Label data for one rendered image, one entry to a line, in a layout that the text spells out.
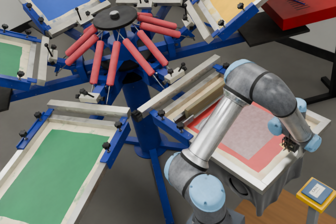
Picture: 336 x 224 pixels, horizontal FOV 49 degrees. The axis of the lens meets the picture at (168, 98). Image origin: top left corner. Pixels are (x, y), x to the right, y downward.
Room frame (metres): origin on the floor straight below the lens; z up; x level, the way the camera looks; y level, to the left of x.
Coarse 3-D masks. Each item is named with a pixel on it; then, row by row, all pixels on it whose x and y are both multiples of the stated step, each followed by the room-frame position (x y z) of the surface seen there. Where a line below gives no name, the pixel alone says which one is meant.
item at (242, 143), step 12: (228, 132) 1.41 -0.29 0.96; (240, 132) 1.39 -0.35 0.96; (252, 132) 1.37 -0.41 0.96; (228, 144) 1.32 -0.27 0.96; (240, 144) 1.30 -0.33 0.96; (252, 144) 1.29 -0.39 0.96; (264, 144) 1.27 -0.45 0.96; (240, 156) 1.23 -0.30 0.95; (252, 156) 1.21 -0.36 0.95; (264, 156) 1.19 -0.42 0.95; (252, 168) 1.14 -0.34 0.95
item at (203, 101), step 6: (222, 84) 1.70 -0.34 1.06; (210, 90) 1.67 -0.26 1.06; (216, 90) 1.67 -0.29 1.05; (222, 90) 1.70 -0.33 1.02; (204, 96) 1.63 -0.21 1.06; (210, 96) 1.64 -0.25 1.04; (216, 96) 1.67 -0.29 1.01; (198, 102) 1.59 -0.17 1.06; (204, 102) 1.61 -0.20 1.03; (186, 108) 1.56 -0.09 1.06; (192, 108) 1.56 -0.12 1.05; (198, 108) 1.58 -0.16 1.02; (186, 114) 1.55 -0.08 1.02
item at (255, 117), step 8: (216, 104) 1.65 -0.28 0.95; (256, 104) 1.58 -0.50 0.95; (240, 112) 1.54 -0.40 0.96; (248, 112) 1.53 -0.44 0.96; (256, 112) 1.51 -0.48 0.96; (264, 112) 1.50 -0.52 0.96; (240, 120) 1.48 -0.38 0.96; (248, 120) 1.46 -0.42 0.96; (256, 120) 1.45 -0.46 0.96; (264, 120) 1.44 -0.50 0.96; (248, 128) 1.40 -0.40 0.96; (256, 128) 1.39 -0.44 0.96; (264, 128) 1.38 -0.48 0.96; (264, 136) 1.32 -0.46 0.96; (272, 136) 1.31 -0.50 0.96; (280, 136) 1.30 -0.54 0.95
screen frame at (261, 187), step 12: (216, 72) 1.91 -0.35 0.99; (204, 84) 1.82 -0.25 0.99; (180, 96) 1.75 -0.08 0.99; (192, 96) 1.76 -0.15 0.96; (168, 108) 1.67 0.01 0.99; (312, 120) 1.35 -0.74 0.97; (324, 120) 1.31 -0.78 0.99; (216, 156) 1.23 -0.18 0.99; (288, 156) 1.13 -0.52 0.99; (228, 168) 1.15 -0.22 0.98; (240, 168) 1.12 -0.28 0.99; (276, 168) 1.08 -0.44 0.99; (252, 180) 1.04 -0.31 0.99; (264, 180) 1.03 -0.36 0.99; (264, 192) 0.99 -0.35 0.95
